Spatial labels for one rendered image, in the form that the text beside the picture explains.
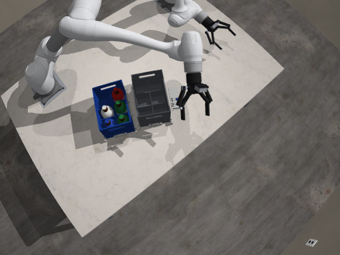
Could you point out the blue crate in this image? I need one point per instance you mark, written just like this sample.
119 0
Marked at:
103 97

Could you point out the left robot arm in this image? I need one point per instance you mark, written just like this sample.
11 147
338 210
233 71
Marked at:
184 10

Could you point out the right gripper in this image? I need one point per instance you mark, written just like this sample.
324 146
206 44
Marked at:
192 78

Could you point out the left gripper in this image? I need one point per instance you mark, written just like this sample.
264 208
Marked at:
206 24

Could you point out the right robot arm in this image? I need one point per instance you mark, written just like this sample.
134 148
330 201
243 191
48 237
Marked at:
80 24

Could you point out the white paper pick list strip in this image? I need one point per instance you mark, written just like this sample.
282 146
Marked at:
174 97

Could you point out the green bottle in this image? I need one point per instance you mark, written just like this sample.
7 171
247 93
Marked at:
122 119
120 107

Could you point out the white bottle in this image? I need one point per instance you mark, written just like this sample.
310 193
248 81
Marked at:
107 111

